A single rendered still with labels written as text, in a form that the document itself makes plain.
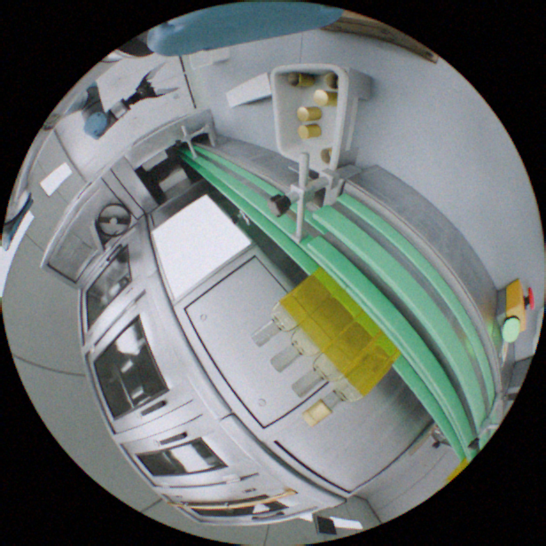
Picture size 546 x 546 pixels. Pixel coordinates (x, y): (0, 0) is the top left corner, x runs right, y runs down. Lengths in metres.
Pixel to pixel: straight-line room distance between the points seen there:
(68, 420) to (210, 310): 1.52
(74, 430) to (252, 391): 1.49
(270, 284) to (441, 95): 0.57
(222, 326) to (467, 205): 0.61
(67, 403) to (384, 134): 2.02
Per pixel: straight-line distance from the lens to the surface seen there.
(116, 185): 1.02
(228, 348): 0.45
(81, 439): 1.68
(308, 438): 0.54
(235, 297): 0.46
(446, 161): 0.35
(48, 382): 1.71
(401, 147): 0.37
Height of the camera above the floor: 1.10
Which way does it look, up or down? 12 degrees down
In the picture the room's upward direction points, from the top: 127 degrees counter-clockwise
